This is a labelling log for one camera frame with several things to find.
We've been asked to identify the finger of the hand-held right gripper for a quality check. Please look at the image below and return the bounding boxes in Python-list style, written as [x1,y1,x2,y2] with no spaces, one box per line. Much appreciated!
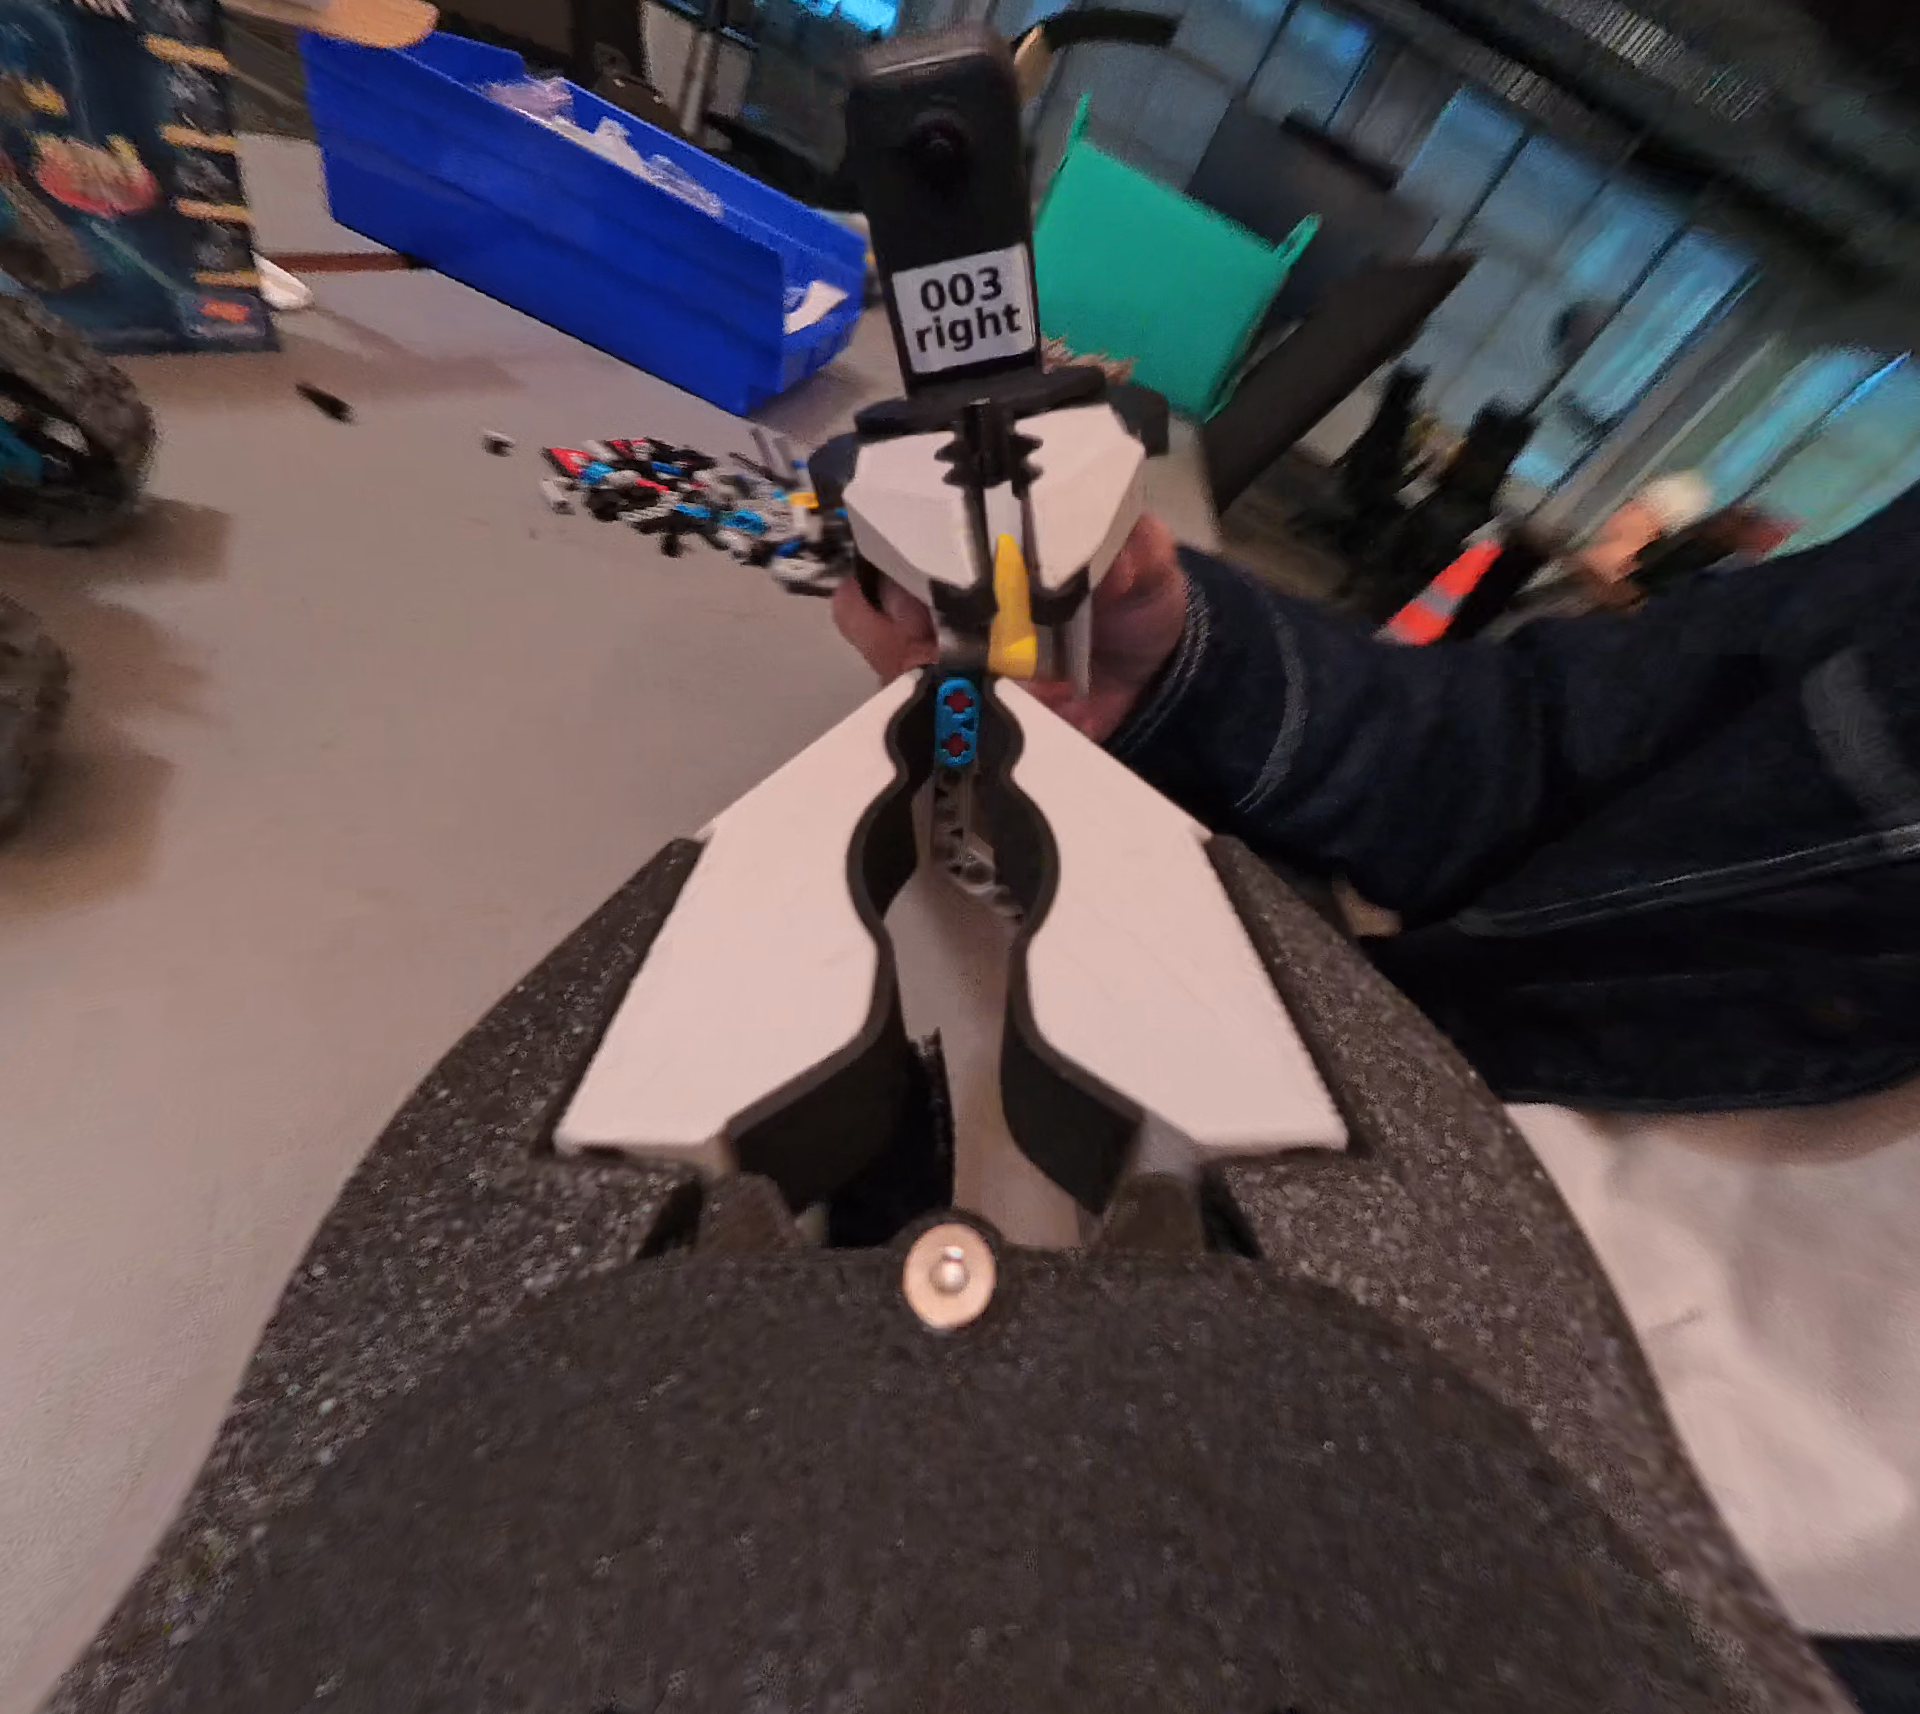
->
[1005,418,1152,690]
[837,429,984,642]

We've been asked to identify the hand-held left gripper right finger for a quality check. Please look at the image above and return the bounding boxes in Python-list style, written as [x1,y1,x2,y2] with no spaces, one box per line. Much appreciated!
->
[976,688,1351,1152]

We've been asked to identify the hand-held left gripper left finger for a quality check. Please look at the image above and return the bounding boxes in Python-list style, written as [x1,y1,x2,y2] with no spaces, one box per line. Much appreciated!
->
[555,679,917,1152]

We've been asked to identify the yellow claw arm piece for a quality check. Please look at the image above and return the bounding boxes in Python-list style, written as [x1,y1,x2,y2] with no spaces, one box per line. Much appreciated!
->
[917,530,1050,911]

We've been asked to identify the pile of small building pieces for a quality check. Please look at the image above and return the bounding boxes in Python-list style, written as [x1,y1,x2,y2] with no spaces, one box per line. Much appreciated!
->
[479,418,863,606]

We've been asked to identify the blue tracked toy robot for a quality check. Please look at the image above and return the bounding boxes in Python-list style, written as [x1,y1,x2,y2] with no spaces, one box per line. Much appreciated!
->
[0,284,161,837]

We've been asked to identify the person's right forearm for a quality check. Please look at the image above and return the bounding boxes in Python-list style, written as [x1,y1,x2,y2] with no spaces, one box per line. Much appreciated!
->
[1104,484,1920,1122]

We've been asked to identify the grey desk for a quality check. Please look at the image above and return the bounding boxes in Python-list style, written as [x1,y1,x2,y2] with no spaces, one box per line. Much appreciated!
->
[0,124,1682,1714]

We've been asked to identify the person's right hand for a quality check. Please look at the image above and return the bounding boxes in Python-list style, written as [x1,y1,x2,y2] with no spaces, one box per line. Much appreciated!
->
[828,513,1196,748]

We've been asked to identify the teal plastic tub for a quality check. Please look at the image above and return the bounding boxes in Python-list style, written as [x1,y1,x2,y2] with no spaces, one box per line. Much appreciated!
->
[1025,124,1326,426]

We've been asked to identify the clear plastic bags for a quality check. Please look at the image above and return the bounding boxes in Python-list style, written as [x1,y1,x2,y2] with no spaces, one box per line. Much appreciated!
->
[479,69,858,352]

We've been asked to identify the orange traffic cone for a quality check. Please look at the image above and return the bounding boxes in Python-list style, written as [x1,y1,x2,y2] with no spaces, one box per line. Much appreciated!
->
[1377,523,1512,651]

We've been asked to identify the blue plastic bin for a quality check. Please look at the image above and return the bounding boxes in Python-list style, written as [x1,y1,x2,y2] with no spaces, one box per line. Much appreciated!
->
[297,25,875,419]

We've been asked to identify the person's white shirt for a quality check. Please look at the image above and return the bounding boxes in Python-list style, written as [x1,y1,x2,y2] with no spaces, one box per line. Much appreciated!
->
[1493,1078,1920,1650]

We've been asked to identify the small robot kit box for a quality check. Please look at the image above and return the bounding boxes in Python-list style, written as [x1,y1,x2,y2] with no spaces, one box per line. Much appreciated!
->
[0,0,282,360]

